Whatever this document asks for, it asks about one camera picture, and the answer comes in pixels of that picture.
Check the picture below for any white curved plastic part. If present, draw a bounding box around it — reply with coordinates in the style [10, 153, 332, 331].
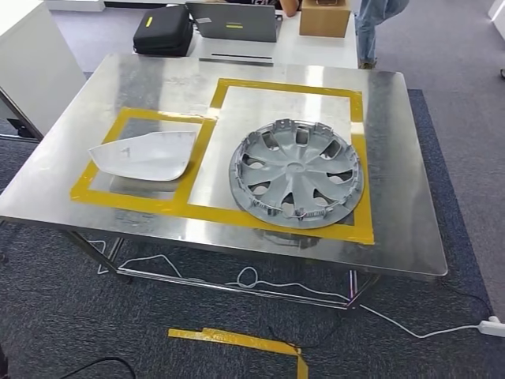
[87, 130, 197, 183]

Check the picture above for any steel workbench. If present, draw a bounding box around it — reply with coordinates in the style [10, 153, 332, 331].
[0, 52, 448, 312]

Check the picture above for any grey plastic hubcap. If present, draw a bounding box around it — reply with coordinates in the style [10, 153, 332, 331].
[228, 118, 365, 230]

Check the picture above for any black flat bar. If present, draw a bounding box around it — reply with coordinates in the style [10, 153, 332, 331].
[198, 52, 274, 67]

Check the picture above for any grey laptop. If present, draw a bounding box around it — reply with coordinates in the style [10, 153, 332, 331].
[185, 1, 284, 44]

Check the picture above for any person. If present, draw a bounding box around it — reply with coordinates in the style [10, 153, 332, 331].
[354, 0, 410, 70]
[237, 0, 302, 18]

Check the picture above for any cardboard box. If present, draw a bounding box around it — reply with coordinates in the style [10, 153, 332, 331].
[299, 0, 352, 39]

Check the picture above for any black zip case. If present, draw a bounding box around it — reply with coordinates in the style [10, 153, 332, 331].
[133, 5, 194, 58]

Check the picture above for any white cabinet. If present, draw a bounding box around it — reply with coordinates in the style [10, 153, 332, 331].
[0, 0, 87, 141]

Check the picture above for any white power strip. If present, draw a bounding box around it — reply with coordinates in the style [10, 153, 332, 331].
[478, 315, 505, 339]

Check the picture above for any white furniture panel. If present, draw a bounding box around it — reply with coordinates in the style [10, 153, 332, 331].
[488, 0, 505, 40]

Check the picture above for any black camera cable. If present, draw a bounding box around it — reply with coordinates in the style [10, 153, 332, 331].
[59, 357, 137, 379]

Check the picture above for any white floor cable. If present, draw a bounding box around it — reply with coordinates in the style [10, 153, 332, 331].
[84, 239, 505, 340]

